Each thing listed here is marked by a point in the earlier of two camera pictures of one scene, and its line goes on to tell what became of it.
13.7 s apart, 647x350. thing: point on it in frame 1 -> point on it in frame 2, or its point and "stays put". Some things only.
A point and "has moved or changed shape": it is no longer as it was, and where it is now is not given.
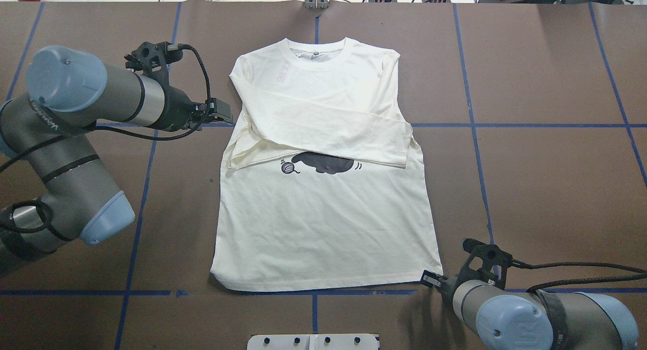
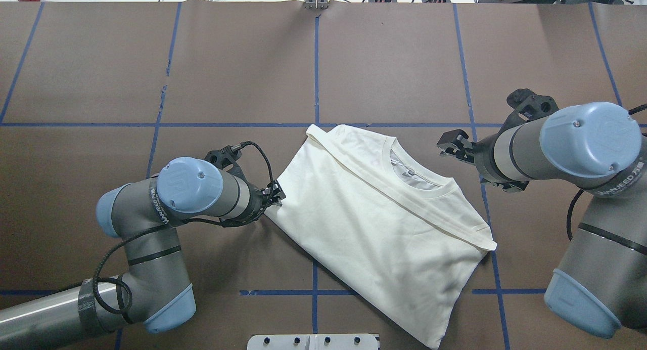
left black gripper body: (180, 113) -> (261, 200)
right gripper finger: (432, 278) -> (453, 138)
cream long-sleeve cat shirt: (322, 183) has moved or changed shape
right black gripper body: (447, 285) -> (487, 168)
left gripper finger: (222, 107) -> (277, 189)
